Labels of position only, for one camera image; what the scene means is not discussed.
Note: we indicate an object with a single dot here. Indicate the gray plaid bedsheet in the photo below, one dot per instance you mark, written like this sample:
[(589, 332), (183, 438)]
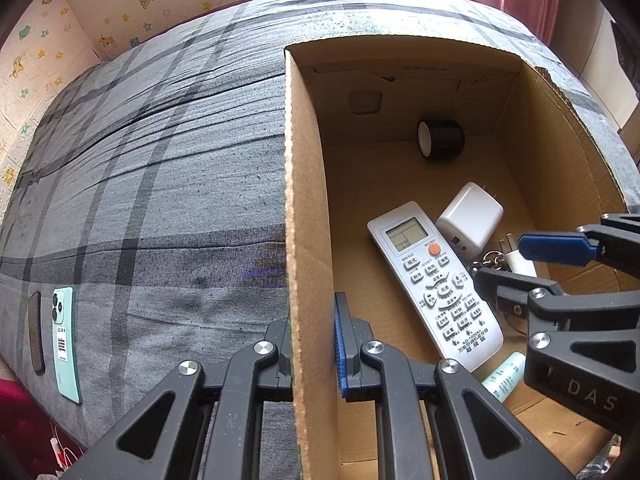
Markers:
[(150, 160)]

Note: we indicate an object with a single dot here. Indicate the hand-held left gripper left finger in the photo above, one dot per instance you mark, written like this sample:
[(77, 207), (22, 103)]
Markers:
[(277, 355)]

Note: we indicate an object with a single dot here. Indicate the teal tube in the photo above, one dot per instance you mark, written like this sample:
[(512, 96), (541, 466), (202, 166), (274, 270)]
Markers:
[(505, 377)]

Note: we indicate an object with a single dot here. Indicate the large white charger plug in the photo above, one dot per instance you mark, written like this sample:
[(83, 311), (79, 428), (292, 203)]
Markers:
[(470, 220)]

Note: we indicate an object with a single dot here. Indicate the cardboard box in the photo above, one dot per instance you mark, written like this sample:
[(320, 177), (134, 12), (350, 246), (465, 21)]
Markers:
[(380, 170)]

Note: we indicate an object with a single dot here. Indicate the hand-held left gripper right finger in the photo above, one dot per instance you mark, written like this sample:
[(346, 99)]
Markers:
[(341, 345)]

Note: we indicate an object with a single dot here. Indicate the beige wardrobe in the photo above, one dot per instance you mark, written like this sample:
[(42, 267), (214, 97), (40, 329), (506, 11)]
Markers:
[(595, 60)]

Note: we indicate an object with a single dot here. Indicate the white remote control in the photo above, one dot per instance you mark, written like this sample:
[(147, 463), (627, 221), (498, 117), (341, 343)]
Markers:
[(430, 280)]

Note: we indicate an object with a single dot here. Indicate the small white charger plug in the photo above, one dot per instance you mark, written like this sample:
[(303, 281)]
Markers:
[(517, 264)]

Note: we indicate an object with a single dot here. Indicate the black cylinder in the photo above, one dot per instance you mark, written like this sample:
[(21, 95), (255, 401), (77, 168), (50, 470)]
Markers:
[(445, 140)]

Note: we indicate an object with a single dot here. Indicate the green phone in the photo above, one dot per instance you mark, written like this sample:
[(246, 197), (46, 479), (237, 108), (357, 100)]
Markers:
[(65, 345)]

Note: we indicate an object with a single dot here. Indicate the black phone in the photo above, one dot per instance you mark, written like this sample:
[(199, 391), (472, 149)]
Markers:
[(36, 332)]

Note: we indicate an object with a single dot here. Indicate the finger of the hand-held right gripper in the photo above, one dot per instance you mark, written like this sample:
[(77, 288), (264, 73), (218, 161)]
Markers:
[(550, 249), (525, 285)]

